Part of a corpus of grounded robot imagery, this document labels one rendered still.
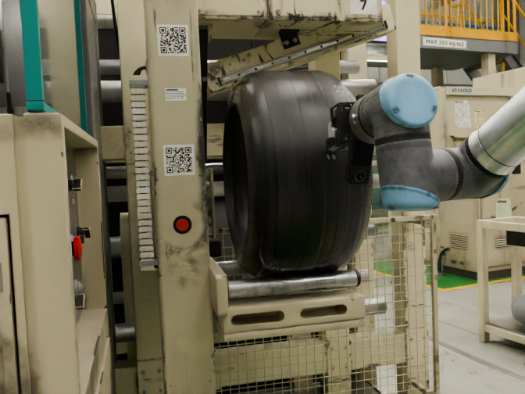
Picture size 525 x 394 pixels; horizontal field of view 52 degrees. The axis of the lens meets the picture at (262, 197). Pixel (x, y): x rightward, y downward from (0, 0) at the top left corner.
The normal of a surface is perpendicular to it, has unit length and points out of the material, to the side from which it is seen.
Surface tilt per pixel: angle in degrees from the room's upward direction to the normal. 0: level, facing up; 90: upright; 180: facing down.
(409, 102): 78
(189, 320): 90
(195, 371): 90
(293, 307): 90
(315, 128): 69
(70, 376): 90
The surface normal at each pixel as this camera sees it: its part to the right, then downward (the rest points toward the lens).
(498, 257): 0.39, 0.03
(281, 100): 0.14, -0.59
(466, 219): -0.92, 0.06
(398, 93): 0.23, -0.16
